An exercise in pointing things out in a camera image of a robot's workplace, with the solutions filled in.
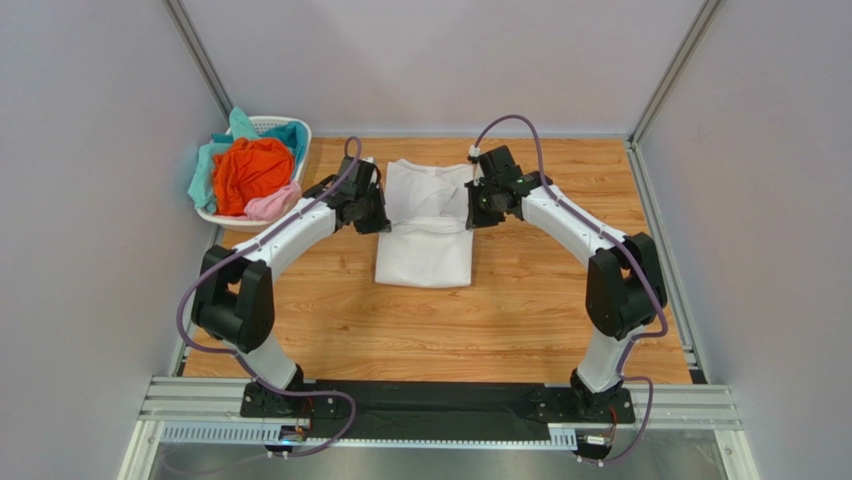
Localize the pink t-shirt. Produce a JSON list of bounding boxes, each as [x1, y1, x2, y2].
[[244, 182, 302, 222]]

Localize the aluminium frame rail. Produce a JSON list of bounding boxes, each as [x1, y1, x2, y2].
[[119, 377, 758, 479]]

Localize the white t-shirt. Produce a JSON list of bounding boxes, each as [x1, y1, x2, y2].
[[374, 159, 474, 289]]

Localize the teal t-shirt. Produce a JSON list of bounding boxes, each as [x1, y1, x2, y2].
[[186, 106, 309, 214]]

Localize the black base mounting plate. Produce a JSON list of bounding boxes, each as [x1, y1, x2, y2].
[[240, 380, 636, 441]]

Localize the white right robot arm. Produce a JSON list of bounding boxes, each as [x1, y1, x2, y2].
[[465, 146, 667, 400]]

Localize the orange t-shirt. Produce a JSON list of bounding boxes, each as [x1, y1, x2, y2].
[[212, 137, 295, 216]]

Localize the white plastic laundry basket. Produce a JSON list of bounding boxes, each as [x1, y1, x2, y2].
[[195, 115, 313, 235]]

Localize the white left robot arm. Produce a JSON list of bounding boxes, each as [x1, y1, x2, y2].
[[185, 156, 390, 396]]

